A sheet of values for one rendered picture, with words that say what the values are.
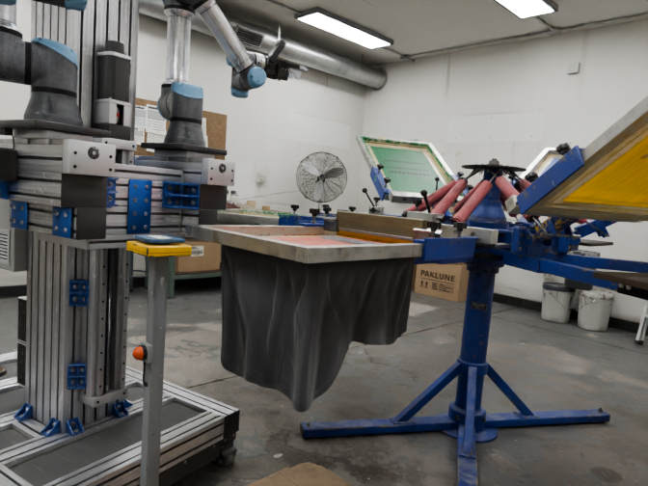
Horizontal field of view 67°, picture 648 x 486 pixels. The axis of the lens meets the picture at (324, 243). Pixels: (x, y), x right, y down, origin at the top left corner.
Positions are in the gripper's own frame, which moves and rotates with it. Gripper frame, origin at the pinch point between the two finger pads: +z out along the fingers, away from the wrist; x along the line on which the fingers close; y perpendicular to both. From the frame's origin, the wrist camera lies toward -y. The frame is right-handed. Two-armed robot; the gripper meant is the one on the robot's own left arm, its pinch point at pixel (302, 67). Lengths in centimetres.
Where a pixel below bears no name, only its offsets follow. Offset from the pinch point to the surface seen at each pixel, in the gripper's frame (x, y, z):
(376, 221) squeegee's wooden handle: 68, 55, 0
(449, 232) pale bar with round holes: 82, 56, 25
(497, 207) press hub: 57, 48, 82
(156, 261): 75, 68, -79
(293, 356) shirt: 97, 89, -45
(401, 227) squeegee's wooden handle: 80, 55, 3
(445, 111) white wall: -258, -25, 361
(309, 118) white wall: -372, 8, 231
